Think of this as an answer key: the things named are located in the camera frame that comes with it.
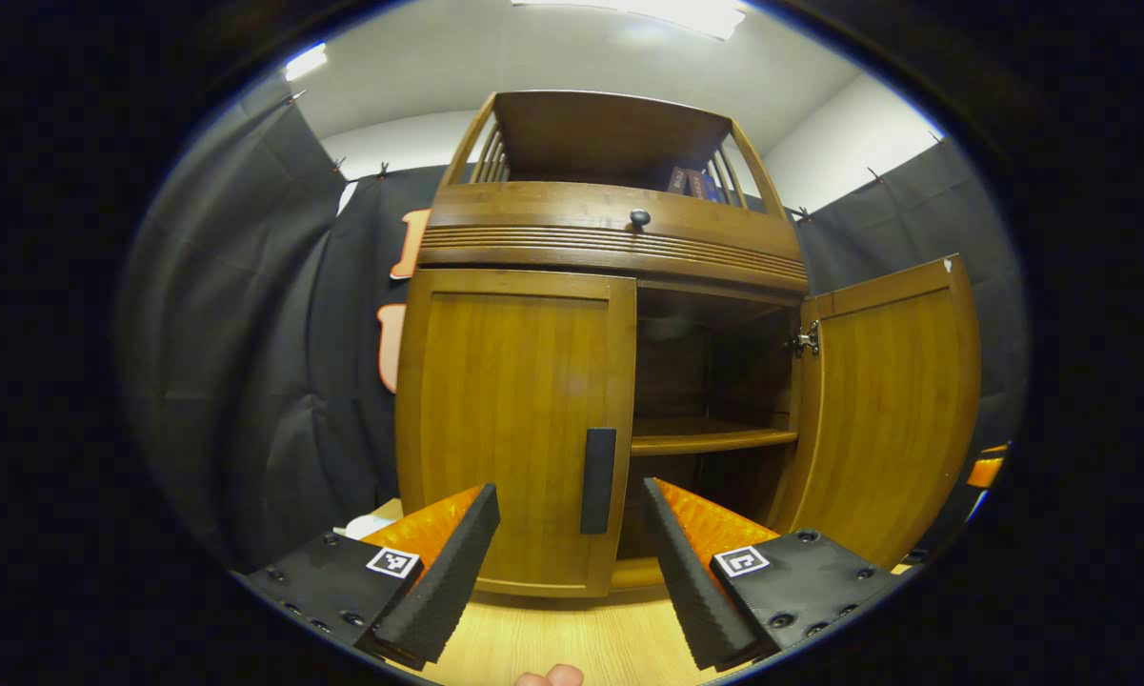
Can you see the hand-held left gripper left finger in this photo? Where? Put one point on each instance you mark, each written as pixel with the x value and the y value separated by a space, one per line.
pixel 448 581

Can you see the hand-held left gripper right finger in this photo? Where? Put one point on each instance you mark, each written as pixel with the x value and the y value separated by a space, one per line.
pixel 686 581

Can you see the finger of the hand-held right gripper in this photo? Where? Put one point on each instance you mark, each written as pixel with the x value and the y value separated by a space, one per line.
pixel 986 472

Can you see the wooden shoe cabinet door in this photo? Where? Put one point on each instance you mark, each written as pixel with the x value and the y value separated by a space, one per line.
pixel 505 410
pixel 886 410

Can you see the wooden double-door shoe cabinet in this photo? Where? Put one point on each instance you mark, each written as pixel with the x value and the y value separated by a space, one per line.
pixel 705 381

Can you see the metal door hinge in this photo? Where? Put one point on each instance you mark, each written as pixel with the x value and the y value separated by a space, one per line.
pixel 806 340

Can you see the white object on table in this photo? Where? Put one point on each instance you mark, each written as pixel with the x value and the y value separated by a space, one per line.
pixel 367 526

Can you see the black backdrop cloth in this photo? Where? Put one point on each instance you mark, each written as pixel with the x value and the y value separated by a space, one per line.
pixel 248 381

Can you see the wooden drawer with dark knob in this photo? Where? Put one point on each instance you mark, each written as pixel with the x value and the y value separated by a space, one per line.
pixel 533 214

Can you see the maroon book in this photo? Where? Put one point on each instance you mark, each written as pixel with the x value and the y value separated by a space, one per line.
pixel 693 183

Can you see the brown book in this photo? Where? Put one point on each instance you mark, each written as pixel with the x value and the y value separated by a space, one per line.
pixel 676 179

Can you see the small ceiling light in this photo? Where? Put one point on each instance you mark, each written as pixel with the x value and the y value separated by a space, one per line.
pixel 305 62

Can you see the large ceiling light panel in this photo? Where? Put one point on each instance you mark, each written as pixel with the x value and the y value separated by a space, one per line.
pixel 667 11

